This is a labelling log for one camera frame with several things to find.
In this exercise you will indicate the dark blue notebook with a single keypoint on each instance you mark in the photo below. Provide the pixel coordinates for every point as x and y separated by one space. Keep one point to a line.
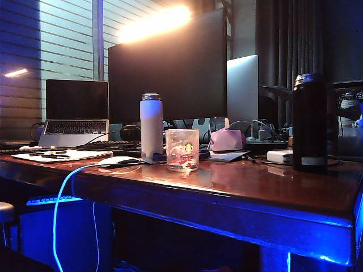
227 156

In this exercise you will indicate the metal window post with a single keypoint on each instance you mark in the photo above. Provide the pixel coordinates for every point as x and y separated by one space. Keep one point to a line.
97 39

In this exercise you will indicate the pink tissue pouch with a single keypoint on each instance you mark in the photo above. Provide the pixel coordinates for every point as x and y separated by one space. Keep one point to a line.
227 140

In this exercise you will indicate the silver open laptop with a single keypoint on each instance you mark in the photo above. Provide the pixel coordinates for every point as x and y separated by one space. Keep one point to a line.
76 99

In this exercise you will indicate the white thermos bottle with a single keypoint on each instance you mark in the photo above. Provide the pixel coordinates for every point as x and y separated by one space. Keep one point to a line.
151 127

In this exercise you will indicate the dark pleated curtain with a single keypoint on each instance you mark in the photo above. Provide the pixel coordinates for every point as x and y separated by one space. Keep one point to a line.
283 42

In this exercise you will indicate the white notepad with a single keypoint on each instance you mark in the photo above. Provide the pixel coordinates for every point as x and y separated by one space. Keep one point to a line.
90 154

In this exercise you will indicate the black keyboard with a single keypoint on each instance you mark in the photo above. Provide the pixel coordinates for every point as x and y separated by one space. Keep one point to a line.
113 146

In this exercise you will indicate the printed glass cup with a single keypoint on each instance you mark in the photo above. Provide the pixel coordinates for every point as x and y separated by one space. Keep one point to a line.
181 150

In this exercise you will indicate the large black monitor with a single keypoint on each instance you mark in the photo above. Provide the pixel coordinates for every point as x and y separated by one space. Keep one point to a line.
170 79

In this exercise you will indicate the black headphones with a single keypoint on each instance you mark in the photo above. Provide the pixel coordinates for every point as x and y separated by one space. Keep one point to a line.
130 132

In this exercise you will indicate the blue lit keyboard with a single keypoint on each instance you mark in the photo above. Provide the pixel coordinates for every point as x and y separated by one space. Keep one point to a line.
51 199

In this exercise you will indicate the round stool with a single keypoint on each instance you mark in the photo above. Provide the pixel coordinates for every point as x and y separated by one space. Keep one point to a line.
5 211

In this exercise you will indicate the white power adapter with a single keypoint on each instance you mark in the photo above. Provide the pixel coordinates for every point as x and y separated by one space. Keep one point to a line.
279 157

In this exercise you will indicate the silver monitor stand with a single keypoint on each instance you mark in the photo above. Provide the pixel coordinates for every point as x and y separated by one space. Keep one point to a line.
202 127

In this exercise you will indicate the black pen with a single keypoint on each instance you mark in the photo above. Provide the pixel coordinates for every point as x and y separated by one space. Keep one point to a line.
48 153
56 156

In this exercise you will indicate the black power strip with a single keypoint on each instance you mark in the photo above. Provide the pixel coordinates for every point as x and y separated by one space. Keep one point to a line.
266 145

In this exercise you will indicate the silver display back panel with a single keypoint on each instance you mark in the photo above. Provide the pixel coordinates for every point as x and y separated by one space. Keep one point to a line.
242 90

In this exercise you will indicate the black thermos bottle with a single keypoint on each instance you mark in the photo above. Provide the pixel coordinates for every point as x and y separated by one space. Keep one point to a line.
309 127

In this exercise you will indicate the white computer mouse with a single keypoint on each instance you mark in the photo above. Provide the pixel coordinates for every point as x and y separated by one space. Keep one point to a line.
113 161

